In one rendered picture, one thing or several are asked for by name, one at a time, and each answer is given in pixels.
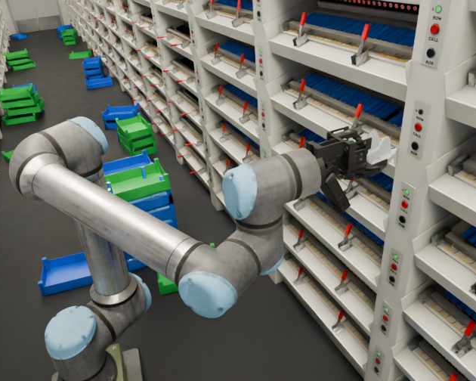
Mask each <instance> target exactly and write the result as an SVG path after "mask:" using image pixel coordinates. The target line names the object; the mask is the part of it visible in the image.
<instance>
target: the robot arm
mask: <svg viewBox="0 0 476 381"><path fill-rule="evenodd" d="M343 129H344V131H342V132H337V131H340V130H343ZM334 132H337V133H334ZM361 138H362V137H360V136H359V135H358V134H357V131H356V130H354V129H349V126H345V127H342V128H340V129H335V130H332V131H329V132H327V134H326V141H324V142H321V143H318V144H317V143H316V142H314V141H308V142H306V149H305V148H299V149H297V150H292V151H289V152H286V153H282V154H280V155H276V156H272V157H269V158H266V159H263V160H259V161H256V162H253V163H249V164H246V163H245V164H242V165H240V166H238V167H236V168H234V169H230V170H228V171H227V172H226V173H225V175H224V178H223V181H222V193H223V195H224V203H225V206H226V207H227V211H228V212H229V213H230V215H231V216H232V217H233V218H235V219H236V231H235V232H234V233H232V234H231V235H230V236H229V237H228V238H227V239H226V240H225V241H224V242H222V243H221V244H220V245H219V246H218V247H217V248H216V249H214V248H212V247H210V246H209V245H207V244H205V243H203V242H201V241H197V240H195V239H193V238H192V237H190V236H188V235H186V234H184V233H183V232H181V231H179V230H177V229H175V228H173V227H172V226H170V225H168V224H166V223H165V222H163V221H161V220H159V219H157V218H155V217H154V216H152V215H150V214H148V213H147V212H145V211H143V210H141V209H139V208H137V207H136V206H134V205H132V204H130V203H128V202H126V201H125V200H123V199H121V198H119V197H118V196H116V195H114V194H112V193H110V192H109V191H108V188H107V183H106V179H105V176H104V171H103V163H102V159H101V156H103V155H104V154H105V153H106V152H107V150H108V143H107V140H106V138H105V135H104V134H103V132H102V131H101V130H100V128H99V127H98V126H97V125H96V124H95V123H94V122H92V121H91V120H90V119H88V118H85V117H82V116H80V117H76V118H74V119H68V120H66V121H65V122H62V123H61V124H58V125H55V126H53V127H50V128H49V129H46V130H43V131H41V132H38V133H35V134H33V135H30V136H29V137H27V138H25V139H24V140H23V141H21V142H20V143H19V144H18V146H17V147H16V149H15V150H14V152H13V153H12V156H11V160H10V163H9V175H10V179H11V182H12V184H13V186H14V187H15V189H16V190H17V191H18V192H19V193H20V194H22V195H23V196H24V197H25V198H27V199H29V200H32V201H36V202H40V201H45V202H47V203H49V204H50V205H52V206H53V207H55V208H56V209H58V210H60V211H61V212H63V213H64V214H66V215H68V216H69V217H70V218H72V219H73V221H74V223H75V226H76V230H77V232H78V235H79V239H80V242H81V245H82V248H83V251H84V254H85V258H86V261H87V263H88V268H89V271H90V273H91V277H92V280H93V282H94V283H93V284H92V285H91V289H90V295H91V299H92V300H91V301H90V302H89V303H88V304H87V305H86V306H79V307H77V306H72V307H69V308H66V309H64V310H62V311H60V312H59V313H58V314H56V316H55V317H53V318H52V319H51V321H50V322H49V323H48V325H47V327H46V330H45V343H46V348H47V350H48V353H49V355H50V356H51V359H52V361H53V363H54V366H55V368H56V370H57V372H58V376H57V381H116V378H117V373H118V369H117V365H116V361H115V359H114V357H113V356H112V355H111V354H110V353H109V352H107V351H106V349H107V348H108V347H109V346H110V345H111V344H112V343H113V342H115V341H116V340H117V339H118V338H119V337H120V336H121V335H122V334H123V333H124V332H125V331H126V330H127V329H128V328H129V327H130V326H131V325H132V324H134V323H135V322H136V321H137V320H138V319H139V318H141V317H142V316H143V315H144V314H145V313H146V311H147V310H148V309H149V308H150V306H151V303H152V300H151V299H152V297H151V294H150V291H149V289H148V287H147V285H146V284H145V283H143V282H142V279H140V278H139V276H137V275H135V274H132V273H131V272H128V268H127V265H126V261H125V256H124V252H123V251H125V252H126V253H128V254H129V255H131V256H133V257H134V258H136V259H137V260H139V261H140V262H142V263H144V264H145V265H147V266H148V267H150V268H152V269H153V270H154V271H156V272H158V273H160V274H161V275H162V276H164V277H166V278H168V279H169V280H170V281H172V282H174V283H175V285H176V286H178V291H179V293H180V296H181V298H182V300H183V301H184V303H185V304H186V305H187V306H189V307H190V308H191V309H192V311H194V312H196V313H197V314H199V315H201V316H203V317H206V318H218V317H220V316H222V315H223V314H224V313H225V312H226V311H227V310H228V309H229V308H231V307H232V306H233V305H234V304H235V303H236V301H237V299H238V298H239V297H240V296H241V295H242V294H243V292H244V291H245V290H246V289H247V288H248V287H249V285H250V284H251V283H252V282H253V281H254V280H255V278H257V277H258V276H259V275H265V274H269V273H271V272H273V271H275V270H276V269H278V268H279V266H280V265H281V263H282V261H283V254H284V250H285V245H284V242H283V204H285V203H289V202H292V201H293V200H297V199H300V198H302V197H306V196H309V195H311V194H315V193H316V192H318V190H319V189H321V190H322V192H323V193H324V195H325V197H326V199H327V200H328V203H329V205H330V206H331V207H332V208H333V209H335V210H336V211H337V210H338V211H339V212H341V213H343V212H344V211H345V210H346V209H347V208H348V207H350V206H351V204H350V203H349V201H348V198H347V197H346V195H345V193H344V191H343V190H342V188H341V186H340V184H339V182H338V180H342V179H344V180H346V179H347V180H354V179H359V178H365V177H367V176H371V175H376V174H378V173H380V171H382V170H383V169H384V168H385V167H386V166H387V164H389V163H390V161H391V160H392V159H393V158H394V156H395V154H396V151H397V148H395V147H391V142H390V138H389V137H388V136H386V137H384V138H383V139H382V140H381V142H380V143H379V136H378V132H377V131H371V132H370V133H369V134H368V136H367V138H366V139H364V140H363V139H361ZM337 179H338V180H337Z"/></svg>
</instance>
